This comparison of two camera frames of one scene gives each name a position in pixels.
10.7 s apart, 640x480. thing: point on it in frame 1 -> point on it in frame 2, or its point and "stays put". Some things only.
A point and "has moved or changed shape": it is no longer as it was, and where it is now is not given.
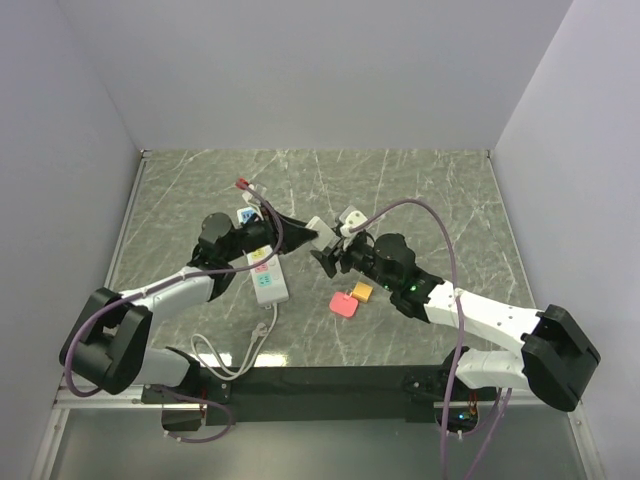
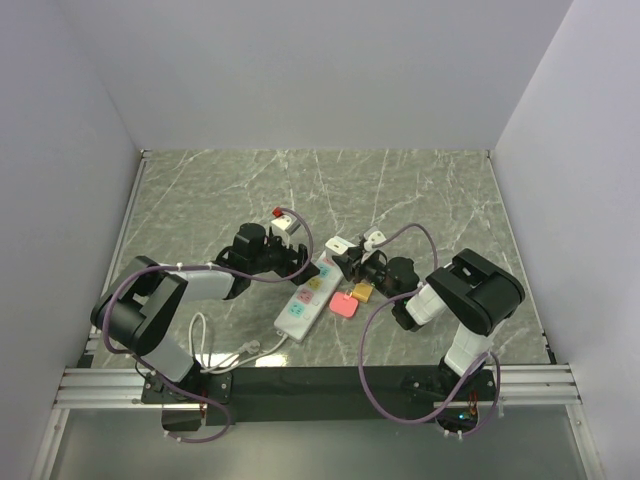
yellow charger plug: [362, 292] stays put
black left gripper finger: [294, 228] -> [302, 252]
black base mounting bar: [303, 395] stays put
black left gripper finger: [294, 236] -> [311, 271]
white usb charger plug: [325, 233] has moved or changed shape
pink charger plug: [343, 304] stays put
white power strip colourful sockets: [269, 278] -> [307, 301]
